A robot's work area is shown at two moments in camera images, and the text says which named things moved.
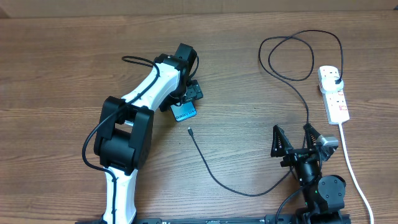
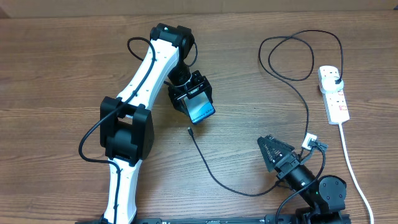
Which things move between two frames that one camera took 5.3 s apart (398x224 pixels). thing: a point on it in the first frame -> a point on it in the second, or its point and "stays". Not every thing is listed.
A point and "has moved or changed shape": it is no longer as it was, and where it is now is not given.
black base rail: (272, 218) stays
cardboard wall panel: (17, 8) stays
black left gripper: (194, 91) -> (201, 84)
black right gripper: (293, 154) -> (283, 151)
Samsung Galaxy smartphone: (183, 112) has moved or changed shape
